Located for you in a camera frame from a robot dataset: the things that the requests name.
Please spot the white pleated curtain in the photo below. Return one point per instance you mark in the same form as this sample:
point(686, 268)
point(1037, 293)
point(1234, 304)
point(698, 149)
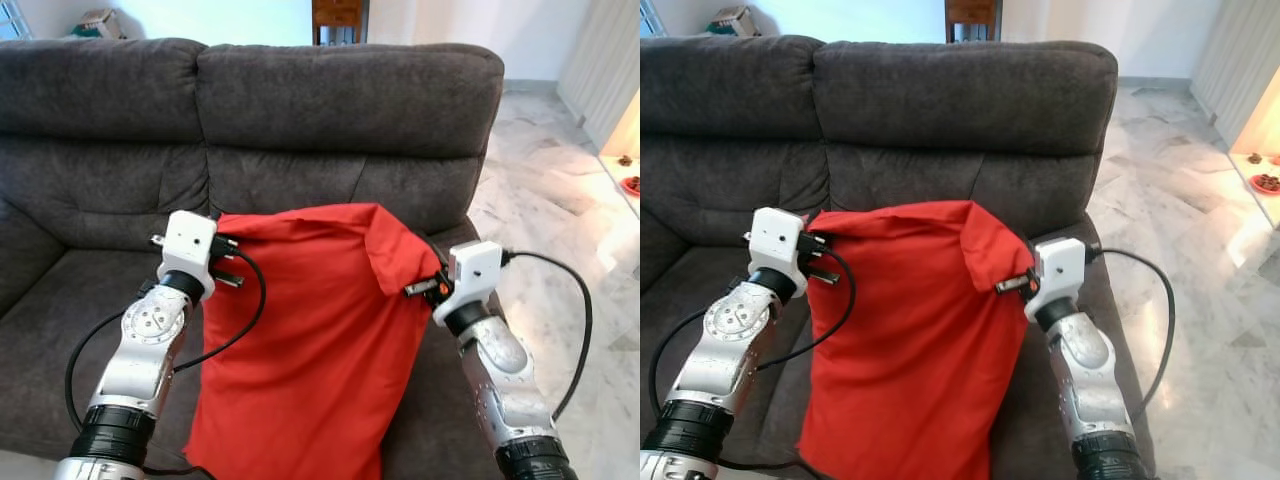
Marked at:
point(605, 70)
point(1240, 70)

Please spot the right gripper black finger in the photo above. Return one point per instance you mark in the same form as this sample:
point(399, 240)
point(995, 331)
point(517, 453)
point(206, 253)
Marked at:
point(1008, 285)
point(418, 289)

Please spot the brown wooden chair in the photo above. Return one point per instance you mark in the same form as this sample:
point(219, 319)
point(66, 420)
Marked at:
point(970, 15)
point(340, 15)

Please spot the dark grey fabric sofa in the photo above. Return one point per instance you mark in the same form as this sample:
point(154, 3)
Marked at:
point(330, 110)
point(960, 110)

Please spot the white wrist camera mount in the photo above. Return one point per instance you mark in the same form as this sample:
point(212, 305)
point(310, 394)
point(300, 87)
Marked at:
point(1060, 265)
point(475, 268)
point(775, 235)
point(185, 240)

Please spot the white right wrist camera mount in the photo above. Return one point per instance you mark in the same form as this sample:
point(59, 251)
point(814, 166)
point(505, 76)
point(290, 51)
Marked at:
point(1060, 265)
point(475, 268)

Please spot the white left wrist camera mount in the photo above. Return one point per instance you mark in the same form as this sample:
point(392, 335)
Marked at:
point(185, 240)
point(775, 235)

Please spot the red offering bowl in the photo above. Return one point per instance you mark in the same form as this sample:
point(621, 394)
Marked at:
point(631, 186)
point(1265, 184)

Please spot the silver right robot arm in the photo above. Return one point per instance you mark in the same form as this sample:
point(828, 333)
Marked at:
point(500, 370)
point(1085, 360)

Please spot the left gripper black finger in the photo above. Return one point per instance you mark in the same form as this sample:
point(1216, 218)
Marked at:
point(824, 273)
point(228, 281)

